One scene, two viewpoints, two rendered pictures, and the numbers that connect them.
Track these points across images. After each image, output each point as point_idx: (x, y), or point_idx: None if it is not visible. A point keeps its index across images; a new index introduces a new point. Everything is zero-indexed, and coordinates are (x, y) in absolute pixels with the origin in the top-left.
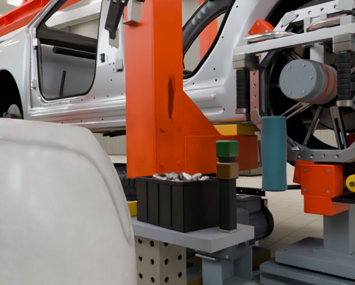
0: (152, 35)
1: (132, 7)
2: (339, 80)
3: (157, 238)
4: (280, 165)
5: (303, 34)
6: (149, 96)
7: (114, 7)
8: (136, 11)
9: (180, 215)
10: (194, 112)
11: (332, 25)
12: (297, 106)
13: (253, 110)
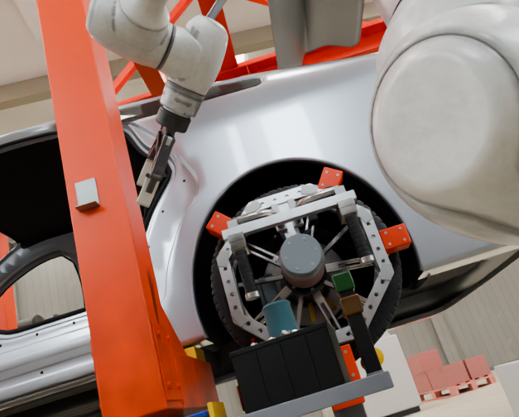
0: (127, 218)
1: (145, 167)
2: (357, 238)
3: (305, 410)
4: None
5: (302, 207)
6: (136, 293)
7: (165, 150)
8: (149, 173)
9: (333, 363)
10: (167, 323)
11: (327, 195)
12: (275, 300)
13: (235, 310)
